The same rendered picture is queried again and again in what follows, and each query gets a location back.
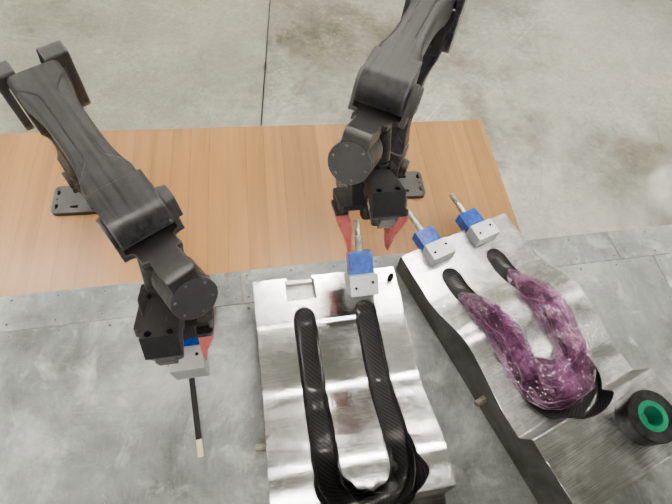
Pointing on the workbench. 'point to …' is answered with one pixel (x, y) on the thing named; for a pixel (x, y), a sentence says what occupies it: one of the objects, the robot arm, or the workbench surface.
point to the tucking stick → (196, 418)
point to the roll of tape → (636, 423)
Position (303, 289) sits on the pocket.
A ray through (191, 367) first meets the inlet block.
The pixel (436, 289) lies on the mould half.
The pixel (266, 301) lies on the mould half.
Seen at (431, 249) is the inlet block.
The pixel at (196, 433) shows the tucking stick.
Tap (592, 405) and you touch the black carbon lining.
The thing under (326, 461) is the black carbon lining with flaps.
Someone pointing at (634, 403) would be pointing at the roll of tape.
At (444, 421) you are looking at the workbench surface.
